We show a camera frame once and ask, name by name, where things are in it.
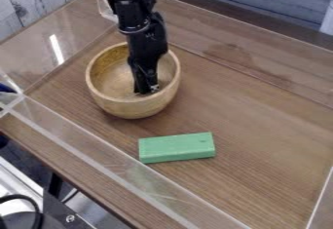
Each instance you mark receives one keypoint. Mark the clear acrylic corner bracket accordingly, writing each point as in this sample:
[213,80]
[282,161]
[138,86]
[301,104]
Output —
[106,11]

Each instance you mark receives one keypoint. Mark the brown wooden bowl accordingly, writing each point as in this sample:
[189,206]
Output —
[110,83]

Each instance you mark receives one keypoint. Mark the clear acrylic front wall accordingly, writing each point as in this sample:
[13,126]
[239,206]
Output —
[91,146]

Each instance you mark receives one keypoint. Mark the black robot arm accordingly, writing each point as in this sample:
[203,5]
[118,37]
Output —
[143,27]

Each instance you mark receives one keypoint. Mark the black metal table leg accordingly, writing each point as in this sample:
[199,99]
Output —
[55,186]

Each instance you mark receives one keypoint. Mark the green rectangular block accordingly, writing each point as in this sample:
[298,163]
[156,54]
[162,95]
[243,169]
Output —
[175,147]

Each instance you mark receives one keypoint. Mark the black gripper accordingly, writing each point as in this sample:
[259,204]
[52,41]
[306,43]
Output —
[147,45]

